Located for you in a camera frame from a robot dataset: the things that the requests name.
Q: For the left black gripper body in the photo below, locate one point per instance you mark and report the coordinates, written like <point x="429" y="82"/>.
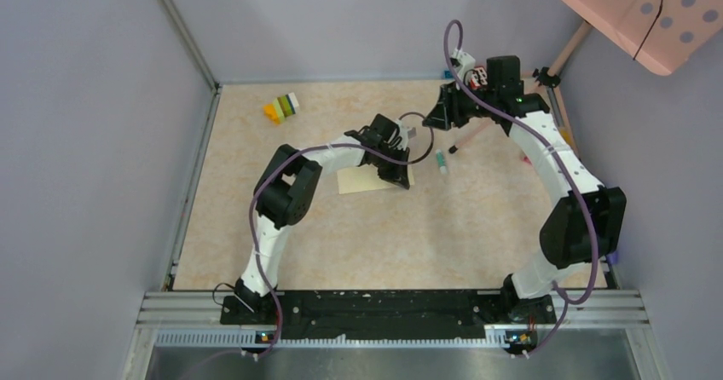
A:
<point x="393" y="152"/>

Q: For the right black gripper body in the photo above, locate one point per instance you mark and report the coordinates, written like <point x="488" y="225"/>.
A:
<point x="465" y="108"/>

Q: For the pale yellow envelope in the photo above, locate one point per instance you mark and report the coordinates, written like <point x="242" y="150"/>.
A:
<point x="361" y="179"/>

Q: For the white glue stick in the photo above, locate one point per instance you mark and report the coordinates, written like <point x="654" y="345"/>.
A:
<point x="441" y="162"/>

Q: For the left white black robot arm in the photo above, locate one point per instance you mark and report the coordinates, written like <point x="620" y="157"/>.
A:
<point x="285" y="191"/>

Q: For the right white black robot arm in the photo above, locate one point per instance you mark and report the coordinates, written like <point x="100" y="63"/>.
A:
<point x="586" y="217"/>

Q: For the red toy block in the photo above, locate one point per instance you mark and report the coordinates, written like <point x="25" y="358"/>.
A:
<point x="477" y="78"/>

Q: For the pink wooden tripod stand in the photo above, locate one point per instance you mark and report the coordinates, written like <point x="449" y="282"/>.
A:
<point x="556" y="67"/>

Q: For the stacked colourful toy bricks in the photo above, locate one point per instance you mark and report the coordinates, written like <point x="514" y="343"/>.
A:
<point x="282" y="108"/>

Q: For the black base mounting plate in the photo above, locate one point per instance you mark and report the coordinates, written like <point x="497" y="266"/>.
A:
<point x="389" y="315"/>

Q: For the pink dotted board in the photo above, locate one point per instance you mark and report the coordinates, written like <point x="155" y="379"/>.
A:
<point x="661" y="35"/>

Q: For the purple flashlight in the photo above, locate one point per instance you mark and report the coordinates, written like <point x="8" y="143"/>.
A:
<point x="613" y="258"/>

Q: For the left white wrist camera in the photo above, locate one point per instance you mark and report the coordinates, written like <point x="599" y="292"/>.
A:
<point x="405" y="133"/>

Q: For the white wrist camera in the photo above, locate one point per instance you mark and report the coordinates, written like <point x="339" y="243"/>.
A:
<point x="405" y="133"/>
<point x="462" y="63"/>

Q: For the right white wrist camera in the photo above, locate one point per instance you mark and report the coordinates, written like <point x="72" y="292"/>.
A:
<point x="462" y="63"/>

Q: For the aluminium frame rail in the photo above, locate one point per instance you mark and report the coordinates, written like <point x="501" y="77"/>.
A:
<point x="188" y="42"/>

